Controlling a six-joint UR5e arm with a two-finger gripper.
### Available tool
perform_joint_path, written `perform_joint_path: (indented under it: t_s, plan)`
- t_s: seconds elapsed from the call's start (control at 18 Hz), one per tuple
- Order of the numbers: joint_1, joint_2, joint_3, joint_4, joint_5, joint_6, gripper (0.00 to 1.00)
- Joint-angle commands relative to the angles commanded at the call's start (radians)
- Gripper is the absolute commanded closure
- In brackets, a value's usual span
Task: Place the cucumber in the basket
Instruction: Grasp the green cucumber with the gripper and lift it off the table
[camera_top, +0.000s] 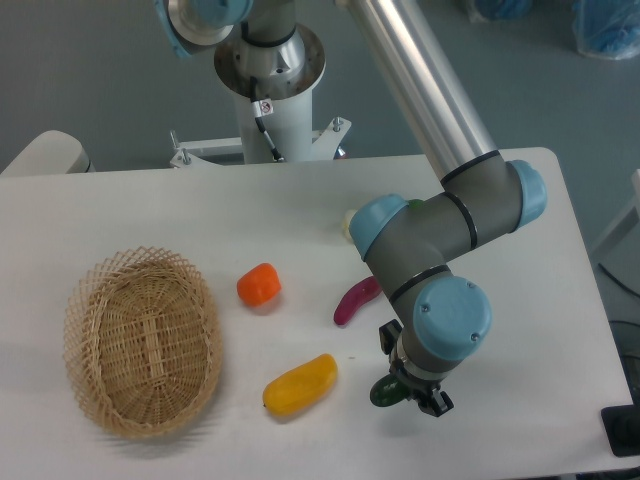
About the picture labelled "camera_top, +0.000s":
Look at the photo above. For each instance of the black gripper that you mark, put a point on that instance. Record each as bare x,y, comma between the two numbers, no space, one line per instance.
419,386

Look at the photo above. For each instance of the dark green cucumber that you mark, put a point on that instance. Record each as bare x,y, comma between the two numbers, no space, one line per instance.
388,391

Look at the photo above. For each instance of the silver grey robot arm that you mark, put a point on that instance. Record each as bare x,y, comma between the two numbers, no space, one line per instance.
444,317

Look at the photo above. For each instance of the green vegetable behind arm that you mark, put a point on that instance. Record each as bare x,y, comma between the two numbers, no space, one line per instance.
415,203

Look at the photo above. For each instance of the woven wicker basket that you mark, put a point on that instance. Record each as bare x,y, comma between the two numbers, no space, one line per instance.
143,346

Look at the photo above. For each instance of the yellow bell pepper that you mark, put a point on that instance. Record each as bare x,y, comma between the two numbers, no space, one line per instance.
301,387

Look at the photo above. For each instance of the purple eggplant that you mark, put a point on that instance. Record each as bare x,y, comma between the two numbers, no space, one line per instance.
354,299

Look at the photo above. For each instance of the black device on right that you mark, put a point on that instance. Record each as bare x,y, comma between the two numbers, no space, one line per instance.
621,424

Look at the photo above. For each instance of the white garlic bulb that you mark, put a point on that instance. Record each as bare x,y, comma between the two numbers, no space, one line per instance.
345,225

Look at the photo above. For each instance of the orange bell pepper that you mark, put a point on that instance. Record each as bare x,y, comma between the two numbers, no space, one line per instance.
259,285

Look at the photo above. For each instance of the blue plastic bag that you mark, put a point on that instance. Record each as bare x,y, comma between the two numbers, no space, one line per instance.
606,30

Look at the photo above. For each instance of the white chair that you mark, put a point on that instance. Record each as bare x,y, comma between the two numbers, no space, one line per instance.
51,153

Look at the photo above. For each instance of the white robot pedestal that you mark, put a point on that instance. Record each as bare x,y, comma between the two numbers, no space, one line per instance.
272,90

